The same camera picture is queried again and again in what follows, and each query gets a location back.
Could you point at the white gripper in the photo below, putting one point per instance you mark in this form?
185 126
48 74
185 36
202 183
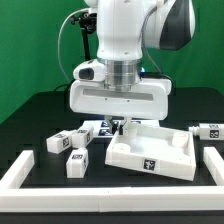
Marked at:
147 99

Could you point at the white square table top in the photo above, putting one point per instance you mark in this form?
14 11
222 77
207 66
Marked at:
155 150

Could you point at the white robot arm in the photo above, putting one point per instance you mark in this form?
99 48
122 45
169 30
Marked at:
113 84

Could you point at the white tag sheet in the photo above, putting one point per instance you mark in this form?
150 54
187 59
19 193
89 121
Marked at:
101 128

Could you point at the white U-shaped fence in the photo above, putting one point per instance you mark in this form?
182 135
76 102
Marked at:
15 198

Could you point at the black camera stand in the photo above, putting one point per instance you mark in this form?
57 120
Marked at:
87 24

